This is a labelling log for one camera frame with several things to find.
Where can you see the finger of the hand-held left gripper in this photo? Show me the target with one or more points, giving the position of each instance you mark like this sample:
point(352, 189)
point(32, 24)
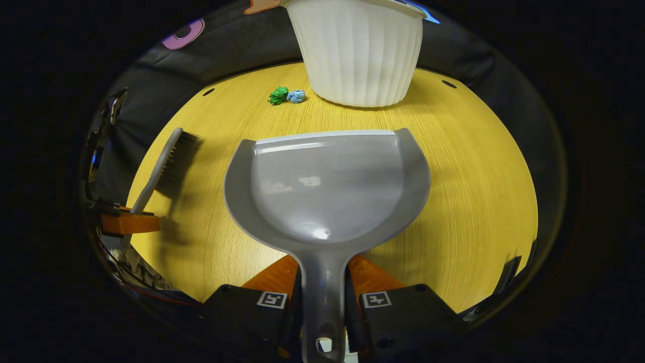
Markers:
point(131, 223)

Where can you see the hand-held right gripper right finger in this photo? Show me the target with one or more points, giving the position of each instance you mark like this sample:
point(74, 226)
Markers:
point(403, 315)

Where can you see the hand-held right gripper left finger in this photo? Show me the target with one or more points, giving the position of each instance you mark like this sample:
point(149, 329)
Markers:
point(242, 317)

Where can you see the small grey broom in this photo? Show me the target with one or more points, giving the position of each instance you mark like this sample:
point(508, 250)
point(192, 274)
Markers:
point(174, 156)

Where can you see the grey plastic dustpan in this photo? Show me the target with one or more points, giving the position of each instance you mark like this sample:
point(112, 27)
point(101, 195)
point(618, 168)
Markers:
point(327, 191)

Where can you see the green paper ball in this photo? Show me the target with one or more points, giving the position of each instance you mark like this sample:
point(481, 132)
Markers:
point(278, 96)

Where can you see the blue paper ball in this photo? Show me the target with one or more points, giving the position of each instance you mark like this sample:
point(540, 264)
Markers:
point(296, 96)

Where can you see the white ribbed garbage bin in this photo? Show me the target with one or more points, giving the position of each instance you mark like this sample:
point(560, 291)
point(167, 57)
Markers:
point(358, 55)

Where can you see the black desk edge clip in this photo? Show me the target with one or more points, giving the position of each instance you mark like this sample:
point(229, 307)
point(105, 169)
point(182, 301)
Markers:
point(511, 275)

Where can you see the black backdrop cloth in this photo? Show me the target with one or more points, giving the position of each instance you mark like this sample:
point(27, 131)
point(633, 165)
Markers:
point(242, 45)

